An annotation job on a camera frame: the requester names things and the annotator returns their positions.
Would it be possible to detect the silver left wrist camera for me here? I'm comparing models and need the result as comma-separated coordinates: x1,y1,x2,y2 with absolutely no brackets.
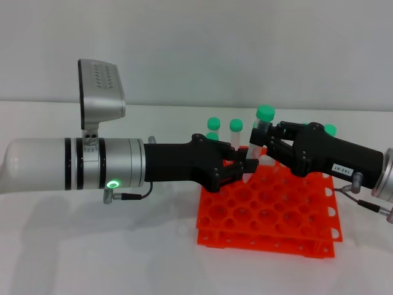
77,58,127,153

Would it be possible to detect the right arm cable with connector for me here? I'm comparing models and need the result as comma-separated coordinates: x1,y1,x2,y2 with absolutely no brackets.
334,171,393,224

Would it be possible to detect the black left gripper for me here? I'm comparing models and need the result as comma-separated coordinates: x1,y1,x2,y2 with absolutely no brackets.
143,133,260,194

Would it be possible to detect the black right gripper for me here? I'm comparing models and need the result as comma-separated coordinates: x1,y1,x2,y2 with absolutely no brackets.
249,120,385,189

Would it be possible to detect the orange test tube rack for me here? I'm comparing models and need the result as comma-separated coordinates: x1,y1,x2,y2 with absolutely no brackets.
195,144,344,259

